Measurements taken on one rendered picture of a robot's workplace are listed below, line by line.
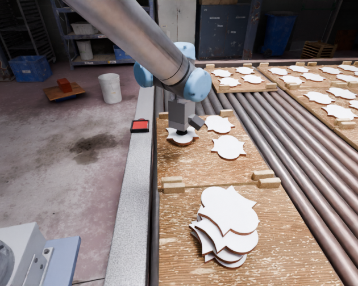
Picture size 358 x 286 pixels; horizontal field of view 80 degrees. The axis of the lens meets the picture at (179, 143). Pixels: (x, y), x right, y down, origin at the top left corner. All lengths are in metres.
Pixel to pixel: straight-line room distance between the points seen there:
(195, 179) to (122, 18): 0.45
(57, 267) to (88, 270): 0.98
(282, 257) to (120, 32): 0.53
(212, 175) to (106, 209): 1.28
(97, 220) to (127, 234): 1.22
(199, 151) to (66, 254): 0.47
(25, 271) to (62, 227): 1.30
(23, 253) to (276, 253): 0.51
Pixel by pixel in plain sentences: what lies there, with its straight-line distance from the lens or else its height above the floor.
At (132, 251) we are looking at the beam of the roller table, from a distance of 0.55.
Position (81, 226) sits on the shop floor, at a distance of 1.79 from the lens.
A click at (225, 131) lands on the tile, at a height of 0.95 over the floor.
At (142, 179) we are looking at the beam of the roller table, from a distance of 0.68.
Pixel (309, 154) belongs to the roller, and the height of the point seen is 0.91.
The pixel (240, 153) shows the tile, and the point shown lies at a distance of 0.74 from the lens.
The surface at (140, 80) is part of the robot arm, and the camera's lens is 0.60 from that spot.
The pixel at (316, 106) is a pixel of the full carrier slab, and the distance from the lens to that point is 1.22.
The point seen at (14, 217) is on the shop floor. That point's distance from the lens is 2.10.
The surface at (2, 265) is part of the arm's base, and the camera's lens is 0.52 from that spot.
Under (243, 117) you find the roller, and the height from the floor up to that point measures 0.91.
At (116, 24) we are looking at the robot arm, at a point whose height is 1.35.
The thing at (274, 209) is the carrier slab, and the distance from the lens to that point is 0.62.
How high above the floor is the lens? 1.39
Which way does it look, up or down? 36 degrees down
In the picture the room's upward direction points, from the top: straight up
